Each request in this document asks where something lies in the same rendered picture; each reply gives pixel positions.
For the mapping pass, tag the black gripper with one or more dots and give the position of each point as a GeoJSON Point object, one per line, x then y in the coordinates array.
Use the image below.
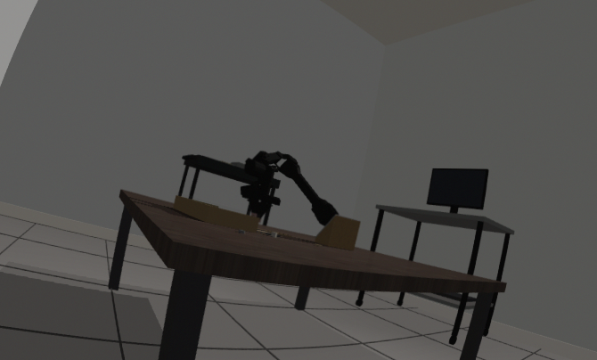
{"type": "Point", "coordinates": [265, 199]}

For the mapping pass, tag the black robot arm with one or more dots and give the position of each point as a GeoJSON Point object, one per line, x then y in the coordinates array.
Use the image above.
{"type": "Point", "coordinates": [260, 167]}

